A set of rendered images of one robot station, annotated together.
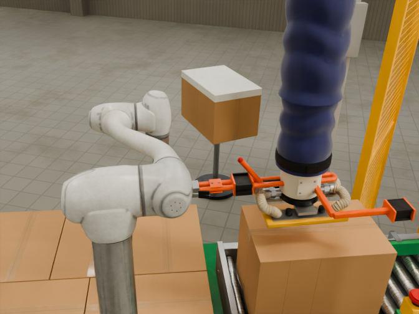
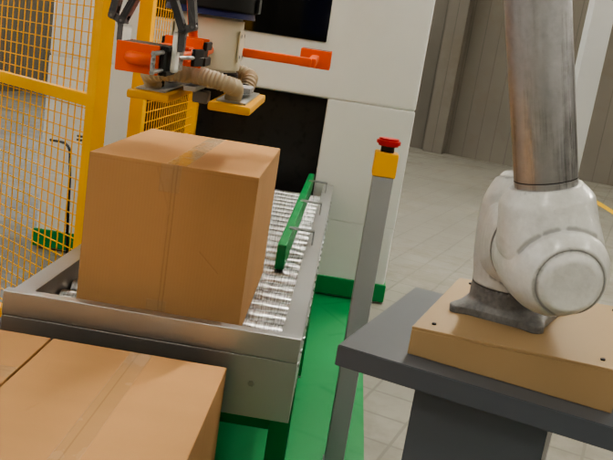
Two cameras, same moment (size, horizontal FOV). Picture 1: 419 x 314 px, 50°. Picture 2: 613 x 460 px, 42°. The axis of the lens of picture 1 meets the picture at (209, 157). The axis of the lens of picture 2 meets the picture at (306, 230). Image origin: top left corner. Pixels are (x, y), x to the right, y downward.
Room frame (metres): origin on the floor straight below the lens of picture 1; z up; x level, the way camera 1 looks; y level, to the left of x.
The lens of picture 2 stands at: (0.96, 1.54, 1.25)
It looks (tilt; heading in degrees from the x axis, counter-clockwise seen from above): 13 degrees down; 280
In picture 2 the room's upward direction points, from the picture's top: 9 degrees clockwise
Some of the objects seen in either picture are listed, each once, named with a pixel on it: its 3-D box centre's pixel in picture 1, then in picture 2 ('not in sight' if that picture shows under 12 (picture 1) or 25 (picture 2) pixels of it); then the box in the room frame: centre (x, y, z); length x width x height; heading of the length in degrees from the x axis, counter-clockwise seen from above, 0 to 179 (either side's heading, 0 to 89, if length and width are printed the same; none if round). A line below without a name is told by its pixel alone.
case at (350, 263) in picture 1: (308, 260); (189, 221); (1.63, -0.49, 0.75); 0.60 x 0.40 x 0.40; 99
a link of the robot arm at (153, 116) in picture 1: (153, 111); not in sight; (1.51, 0.21, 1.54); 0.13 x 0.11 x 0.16; 101
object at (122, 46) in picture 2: not in sight; (142, 57); (1.52, 0.21, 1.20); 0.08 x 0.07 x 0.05; 99
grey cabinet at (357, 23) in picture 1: (344, 30); not in sight; (2.58, -0.74, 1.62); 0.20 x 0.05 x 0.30; 98
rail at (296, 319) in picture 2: not in sight; (313, 256); (1.41, -1.33, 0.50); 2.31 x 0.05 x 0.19; 98
